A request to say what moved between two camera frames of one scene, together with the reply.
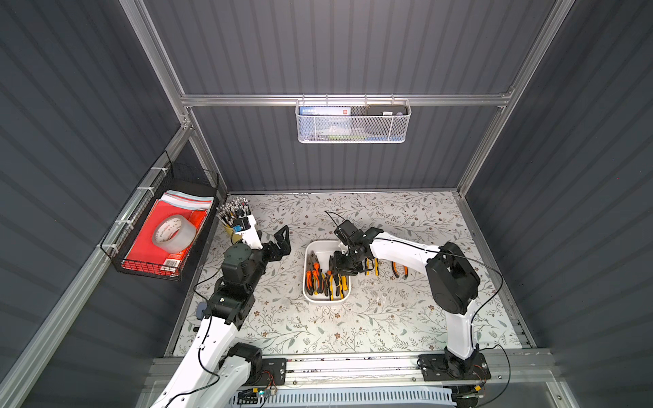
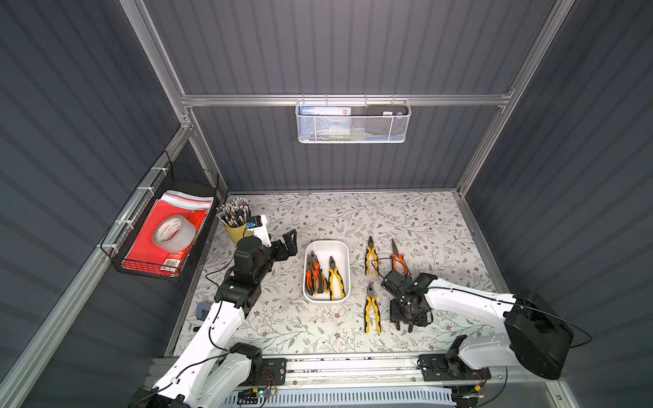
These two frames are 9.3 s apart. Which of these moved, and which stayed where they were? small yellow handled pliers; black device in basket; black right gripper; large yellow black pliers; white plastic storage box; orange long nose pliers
Moved: large yellow black pliers; black right gripper
Stayed: white plastic storage box; small yellow handled pliers; orange long nose pliers; black device in basket
